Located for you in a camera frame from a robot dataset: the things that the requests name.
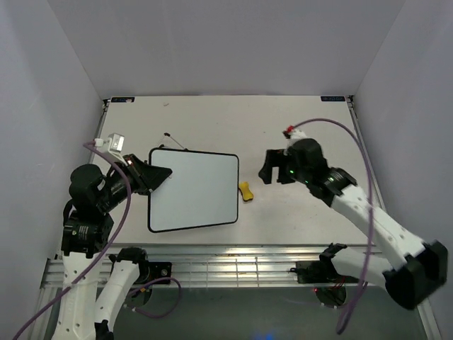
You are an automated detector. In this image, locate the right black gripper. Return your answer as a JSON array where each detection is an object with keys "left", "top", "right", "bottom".
[{"left": 257, "top": 149, "right": 309, "bottom": 186}]

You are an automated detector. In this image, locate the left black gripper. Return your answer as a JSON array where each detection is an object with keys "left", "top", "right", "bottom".
[{"left": 98, "top": 152, "right": 173, "bottom": 211}]

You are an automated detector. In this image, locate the yellow whiteboard eraser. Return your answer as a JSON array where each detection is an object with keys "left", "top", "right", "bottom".
[{"left": 238, "top": 181, "right": 254, "bottom": 202}]

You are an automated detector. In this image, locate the small whiteboard black frame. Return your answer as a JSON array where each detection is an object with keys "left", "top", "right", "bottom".
[{"left": 148, "top": 148, "right": 239, "bottom": 234}]

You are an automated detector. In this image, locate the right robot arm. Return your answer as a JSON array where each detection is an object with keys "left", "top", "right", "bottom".
[{"left": 258, "top": 138, "right": 448, "bottom": 310}]

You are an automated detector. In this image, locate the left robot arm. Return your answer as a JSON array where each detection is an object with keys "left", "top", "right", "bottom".
[{"left": 52, "top": 154, "right": 172, "bottom": 339}]

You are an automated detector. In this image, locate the left blue corner label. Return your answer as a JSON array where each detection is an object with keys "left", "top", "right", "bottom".
[{"left": 110, "top": 96, "right": 135, "bottom": 103}]

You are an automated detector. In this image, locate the blue corner label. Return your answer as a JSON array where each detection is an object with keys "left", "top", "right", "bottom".
[
  {"left": 320, "top": 96, "right": 345, "bottom": 102},
  {"left": 110, "top": 96, "right": 135, "bottom": 103}
]

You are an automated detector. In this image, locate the right blue corner label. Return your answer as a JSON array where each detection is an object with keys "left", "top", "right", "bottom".
[{"left": 320, "top": 96, "right": 345, "bottom": 102}]

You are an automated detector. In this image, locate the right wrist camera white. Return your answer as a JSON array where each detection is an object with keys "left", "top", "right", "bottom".
[{"left": 282, "top": 125, "right": 308, "bottom": 148}]

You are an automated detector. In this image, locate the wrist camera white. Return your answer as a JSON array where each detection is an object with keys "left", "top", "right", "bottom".
[
  {"left": 282, "top": 125, "right": 308, "bottom": 148},
  {"left": 93, "top": 133, "right": 125, "bottom": 163}
]

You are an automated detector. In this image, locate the wire whiteboard stand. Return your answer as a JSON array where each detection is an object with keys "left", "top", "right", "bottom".
[{"left": 157, "top": 132, "right": 188, "bottom": 150}]

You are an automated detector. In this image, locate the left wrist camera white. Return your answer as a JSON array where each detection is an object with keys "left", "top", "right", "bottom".
[{"left": 93, "top": 133, "right": 125, "bottom": 163}]

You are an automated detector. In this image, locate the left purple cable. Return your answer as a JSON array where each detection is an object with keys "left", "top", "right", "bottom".
[{"left": 12, "top": 141, "right": 132, "bottom": 340}]

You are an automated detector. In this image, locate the purple cable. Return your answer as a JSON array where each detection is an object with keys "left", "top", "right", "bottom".
[
  {"left": 12, "top": 141, "right": 132, "bottom": 340},
  {"left": 292, "top": 118, "right": 376, "bottom": 334}
]

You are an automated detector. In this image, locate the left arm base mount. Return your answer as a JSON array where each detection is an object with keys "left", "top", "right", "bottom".
[{"left": 135, "top": 261, "right": 173, "bottom": 285}]

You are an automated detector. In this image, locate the aluminium frame rail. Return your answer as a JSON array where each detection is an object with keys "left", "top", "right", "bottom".
[{"left": 40, "top": 244, "right": 424, "bottom": 290}]

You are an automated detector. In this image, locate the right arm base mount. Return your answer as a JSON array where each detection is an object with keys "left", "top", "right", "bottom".
[{"left": 289, "top": 261, "right": 340, "bottom": 283}]

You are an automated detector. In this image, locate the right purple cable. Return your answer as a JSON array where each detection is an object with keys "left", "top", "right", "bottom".
[{"left": 292, "top": 118, "right": 376, "bottom": 334}]

